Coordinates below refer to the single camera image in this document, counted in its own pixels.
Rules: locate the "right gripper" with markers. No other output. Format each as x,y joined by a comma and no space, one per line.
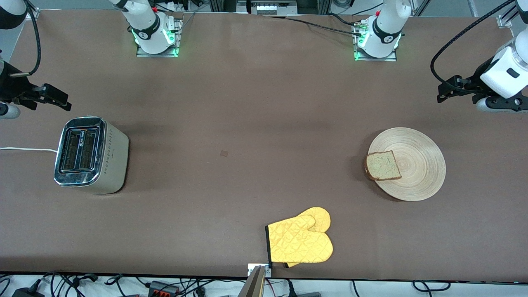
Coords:
12,88

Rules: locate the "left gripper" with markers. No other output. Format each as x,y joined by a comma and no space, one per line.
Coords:
474,81

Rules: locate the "round wooden plate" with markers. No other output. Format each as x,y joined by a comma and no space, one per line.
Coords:
416,165

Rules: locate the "slice of brown bread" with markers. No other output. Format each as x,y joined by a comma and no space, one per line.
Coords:
383,166

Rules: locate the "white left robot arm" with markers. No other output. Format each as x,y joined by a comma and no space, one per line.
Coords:
383,33

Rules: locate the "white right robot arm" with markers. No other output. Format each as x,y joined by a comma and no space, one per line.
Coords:
148,33

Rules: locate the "silver two-slot toaster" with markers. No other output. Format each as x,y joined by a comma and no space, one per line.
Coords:
111,165

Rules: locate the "yellow quilted oven mitt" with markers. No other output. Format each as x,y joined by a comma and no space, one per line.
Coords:
319,216
297,243

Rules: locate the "black power adapter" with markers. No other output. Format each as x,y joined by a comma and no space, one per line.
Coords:
27,293

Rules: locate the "grey control box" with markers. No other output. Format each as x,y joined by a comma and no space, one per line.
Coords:
266,7

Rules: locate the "black red power strip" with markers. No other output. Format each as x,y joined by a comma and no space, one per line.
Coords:
159,287

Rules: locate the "metal table corner bracket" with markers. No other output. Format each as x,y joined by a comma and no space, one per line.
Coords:
32,13
504,21

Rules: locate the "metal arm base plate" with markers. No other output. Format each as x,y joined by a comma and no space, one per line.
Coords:
375,59
156,55

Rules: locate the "aluminium camera mount post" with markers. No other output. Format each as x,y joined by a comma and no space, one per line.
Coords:
251,286

